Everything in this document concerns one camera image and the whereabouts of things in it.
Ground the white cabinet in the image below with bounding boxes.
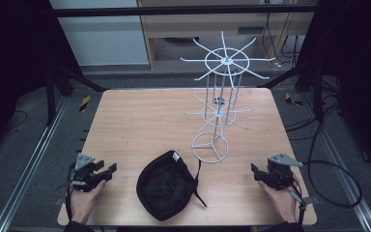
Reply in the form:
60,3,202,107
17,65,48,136
48,0,150,67

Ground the white wire display rack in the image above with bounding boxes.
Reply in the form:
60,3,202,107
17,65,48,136
180,30,276,165

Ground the bundle of black cables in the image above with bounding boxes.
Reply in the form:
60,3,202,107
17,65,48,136
261,12,303,69

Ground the black cable loop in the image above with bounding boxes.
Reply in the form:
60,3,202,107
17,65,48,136
283,96,364,209

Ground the person's left hand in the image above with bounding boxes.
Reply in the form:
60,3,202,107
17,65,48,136
70,179,107,225

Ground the black metal stand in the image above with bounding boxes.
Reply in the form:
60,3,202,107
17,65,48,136
257,59,325,124
44,64,110,128

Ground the yellow black striped tape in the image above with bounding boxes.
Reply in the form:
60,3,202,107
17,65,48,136
78,95,92,113
284,92,304,107

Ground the black horizontal frame bar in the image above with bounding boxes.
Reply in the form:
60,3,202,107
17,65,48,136
51,4,319,18

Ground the aluminium floor rail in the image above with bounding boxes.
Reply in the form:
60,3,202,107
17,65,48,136
302,93,371,232
0,96,70,232

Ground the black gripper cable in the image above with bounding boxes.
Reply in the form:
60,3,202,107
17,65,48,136
64,167,76,222

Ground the light wooden desk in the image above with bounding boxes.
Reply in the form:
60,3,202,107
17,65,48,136
137,0,319,71

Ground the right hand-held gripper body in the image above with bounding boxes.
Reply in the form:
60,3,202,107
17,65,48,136
266,152,304,191

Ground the black cap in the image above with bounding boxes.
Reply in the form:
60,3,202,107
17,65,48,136
135,149,208,222

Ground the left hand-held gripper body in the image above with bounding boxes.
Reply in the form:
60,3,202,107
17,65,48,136
67,153,105,193

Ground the person's right hand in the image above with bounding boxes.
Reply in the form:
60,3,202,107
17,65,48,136
257,178,300,224

